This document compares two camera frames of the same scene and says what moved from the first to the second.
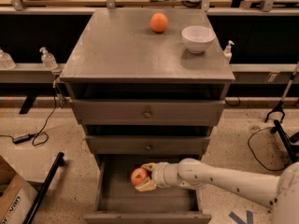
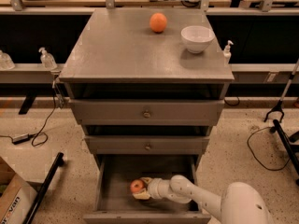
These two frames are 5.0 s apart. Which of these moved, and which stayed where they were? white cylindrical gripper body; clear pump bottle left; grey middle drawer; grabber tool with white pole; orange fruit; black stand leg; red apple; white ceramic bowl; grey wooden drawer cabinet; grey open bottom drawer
Moved: white cylindrical gripper body; red apple
Stayed: grey wooden drawer cabinet; grabber tool with white pole; grey middle drawer; grey open bottom drawer; black stand leg; orange fruit; clear pump bottle left; white ceramic bowl
